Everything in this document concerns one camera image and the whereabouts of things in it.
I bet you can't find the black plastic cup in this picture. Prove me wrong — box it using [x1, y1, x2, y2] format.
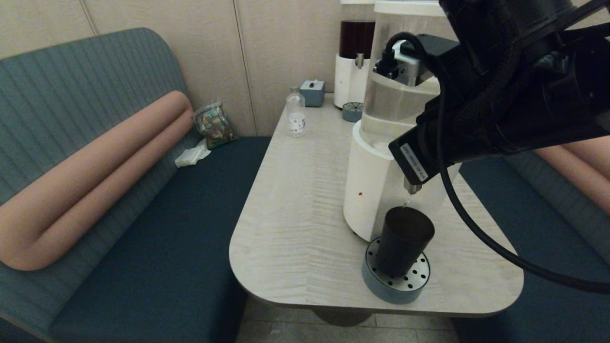
[376, 206, 435, 278]

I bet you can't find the clear water dispenser white base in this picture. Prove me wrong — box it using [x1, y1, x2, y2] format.
[343, 1, 460, 242]

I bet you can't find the small blue round drip tray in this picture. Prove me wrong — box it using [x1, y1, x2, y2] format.
[342, 101, 364, 122]

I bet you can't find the dark drink dispenser white base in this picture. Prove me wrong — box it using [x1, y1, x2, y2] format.
[333, 0, 377, 110]

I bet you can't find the pink bolster cushion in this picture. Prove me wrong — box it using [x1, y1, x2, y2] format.
[0, 91, 195, 272]
[534, 136, 610, 215]

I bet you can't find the blue grey tissue box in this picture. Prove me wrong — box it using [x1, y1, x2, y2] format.
[300, 80, 325, 107]

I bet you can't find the clear plastic bottle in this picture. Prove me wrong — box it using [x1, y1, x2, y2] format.
[285, 86, 306, 137]

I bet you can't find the round metal drip tray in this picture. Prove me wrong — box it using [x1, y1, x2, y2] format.
[361, 237, 431, 305]

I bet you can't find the teal booth sofa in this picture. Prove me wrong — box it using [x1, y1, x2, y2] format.
[0, 27, 272, 343]
[450, 143, 610, 343]

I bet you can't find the clear snack bag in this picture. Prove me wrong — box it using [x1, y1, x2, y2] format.
[192, 101, 237, 150]

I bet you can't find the crumpled white tissue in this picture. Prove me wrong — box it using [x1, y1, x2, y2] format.
[174, 138, 211, 168]

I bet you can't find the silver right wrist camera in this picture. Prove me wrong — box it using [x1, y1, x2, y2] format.
[374, 33, 459, 87]

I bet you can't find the black right camera cable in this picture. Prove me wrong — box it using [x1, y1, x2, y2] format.
[380, 31, 610, 294]

